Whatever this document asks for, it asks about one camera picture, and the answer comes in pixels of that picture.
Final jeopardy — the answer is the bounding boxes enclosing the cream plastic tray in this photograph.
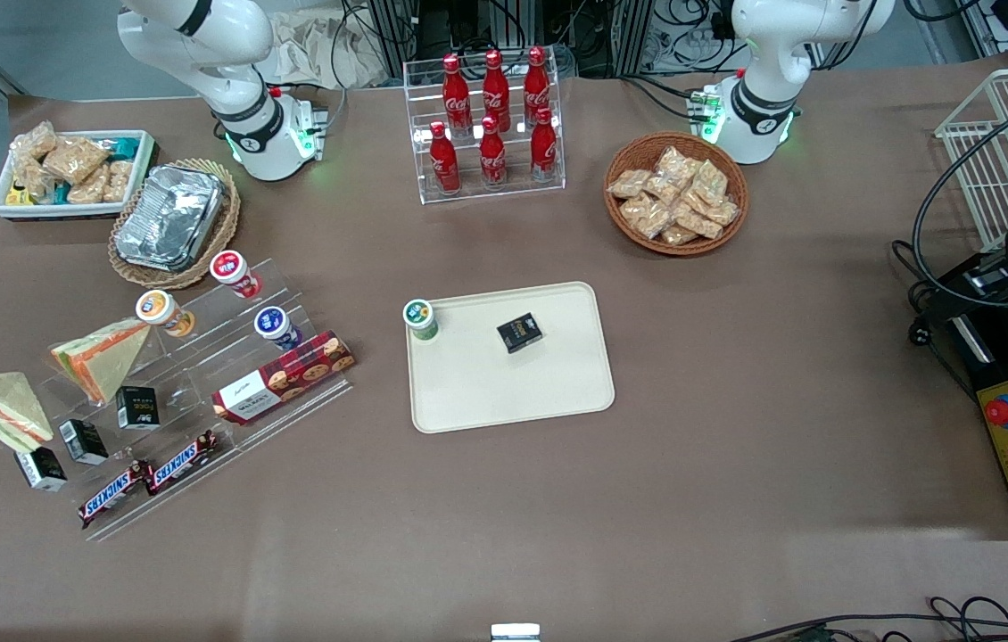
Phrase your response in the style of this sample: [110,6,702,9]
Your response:
[404,281,616,435]

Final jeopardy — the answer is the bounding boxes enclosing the small black snack box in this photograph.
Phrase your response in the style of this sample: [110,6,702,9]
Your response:
[496,312,545,355]
[115,384,161,432]
[13,446,69,493]
[58,418,110,466]

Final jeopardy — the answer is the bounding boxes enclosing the green lid cup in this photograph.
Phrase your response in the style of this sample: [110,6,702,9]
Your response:
[402,298,441,343]

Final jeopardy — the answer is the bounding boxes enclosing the clear acrylic bottle rack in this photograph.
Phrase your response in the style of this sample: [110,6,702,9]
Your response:
[402,49,566,207]

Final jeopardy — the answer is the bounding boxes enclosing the round wicker basket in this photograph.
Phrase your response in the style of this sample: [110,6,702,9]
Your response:
[603,132,750,258]

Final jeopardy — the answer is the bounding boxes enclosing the red cola bottle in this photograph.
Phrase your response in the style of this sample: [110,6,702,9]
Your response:
[523,45,552,127]
[477,115,508,189]
[442,53,473,137]
[529,106,559,184]
[428,120,461,195]
[482,49,512,134]

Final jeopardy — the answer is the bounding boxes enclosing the red tartan cookie box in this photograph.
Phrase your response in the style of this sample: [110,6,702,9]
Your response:
[211,330,357,426]

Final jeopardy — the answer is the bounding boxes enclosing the blue lid cup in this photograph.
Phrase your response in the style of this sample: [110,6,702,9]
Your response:
[253,305,302,351]

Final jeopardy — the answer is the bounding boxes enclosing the red lid cup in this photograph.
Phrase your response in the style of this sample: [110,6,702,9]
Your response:
[209,250,263,300]

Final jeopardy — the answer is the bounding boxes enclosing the flat wicker basket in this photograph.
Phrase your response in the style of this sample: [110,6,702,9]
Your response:
[107,158,243,291]

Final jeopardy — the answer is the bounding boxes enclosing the clear acrylic stepped stand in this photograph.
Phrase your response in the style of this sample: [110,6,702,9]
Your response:
[38,257,355,543]

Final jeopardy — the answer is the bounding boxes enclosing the beige crumpled cloth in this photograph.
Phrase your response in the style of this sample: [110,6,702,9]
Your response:
[270,7,391,91]

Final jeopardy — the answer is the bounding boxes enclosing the orange lid cup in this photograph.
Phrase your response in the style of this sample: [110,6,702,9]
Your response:
[135,289,196,339]

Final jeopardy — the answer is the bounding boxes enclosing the foil food container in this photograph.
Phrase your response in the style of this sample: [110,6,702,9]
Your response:
[114,164,229,273]

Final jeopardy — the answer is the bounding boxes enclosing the Snickers chocolate bar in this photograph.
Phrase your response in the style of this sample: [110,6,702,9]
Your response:
[78,460,153,530]
[145,429,220,497]

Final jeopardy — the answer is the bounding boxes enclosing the clear bag of crackers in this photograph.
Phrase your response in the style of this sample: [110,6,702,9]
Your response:
[41,136,112,185]
[103,160,136,204]
[66,166,111,205]
[11,160,55,202]
[11,121,58,162]

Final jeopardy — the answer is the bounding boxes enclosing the black machine base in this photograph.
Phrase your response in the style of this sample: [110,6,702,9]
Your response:
[914,253,1008,542]

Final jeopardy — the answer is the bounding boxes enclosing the black looped cable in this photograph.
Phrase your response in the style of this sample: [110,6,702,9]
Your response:
[891,78,1008,349]

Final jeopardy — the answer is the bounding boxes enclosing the white wire rack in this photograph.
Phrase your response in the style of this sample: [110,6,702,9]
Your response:
[933,66,1008,253]

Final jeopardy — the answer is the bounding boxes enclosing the black floor cable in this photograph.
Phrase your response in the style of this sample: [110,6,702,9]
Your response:
[725,595,1008,642]

